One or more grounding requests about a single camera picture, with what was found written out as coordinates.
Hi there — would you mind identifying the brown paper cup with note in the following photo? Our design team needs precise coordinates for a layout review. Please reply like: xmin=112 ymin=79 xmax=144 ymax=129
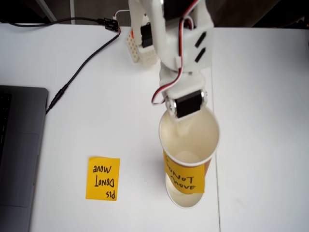
xmin=158 ymin=107 xmax=221 ymax=195

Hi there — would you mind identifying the small black circuit board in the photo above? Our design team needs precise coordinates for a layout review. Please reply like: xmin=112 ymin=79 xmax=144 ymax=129
xmin=103 ymin=16 xmax=121 ymax=32

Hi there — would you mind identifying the upright white metal leg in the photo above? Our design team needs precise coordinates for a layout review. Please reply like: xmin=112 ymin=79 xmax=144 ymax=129
xmin=70 ymin=0 xmax=76 ymax=25

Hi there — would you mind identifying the slanted grey metal leg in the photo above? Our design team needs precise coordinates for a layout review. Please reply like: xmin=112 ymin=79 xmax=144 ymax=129
xmin=36 ymin=0 xmax=58 ymax=23

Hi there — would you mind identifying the dark grey laptop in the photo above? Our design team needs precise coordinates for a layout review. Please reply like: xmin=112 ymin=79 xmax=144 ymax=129
xmin=0 ymin=85 xmax=49 ymax=232

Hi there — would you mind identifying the black USB cable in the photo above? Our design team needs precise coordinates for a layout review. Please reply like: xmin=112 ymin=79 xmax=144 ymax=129
xmin=0 ymin=17 xmax=105 ymax=28

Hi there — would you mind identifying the black cable with barrel connector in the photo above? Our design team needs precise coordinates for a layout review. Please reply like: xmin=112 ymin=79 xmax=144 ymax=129
xmin=45 ymin=33 xmax=121 ymax=115

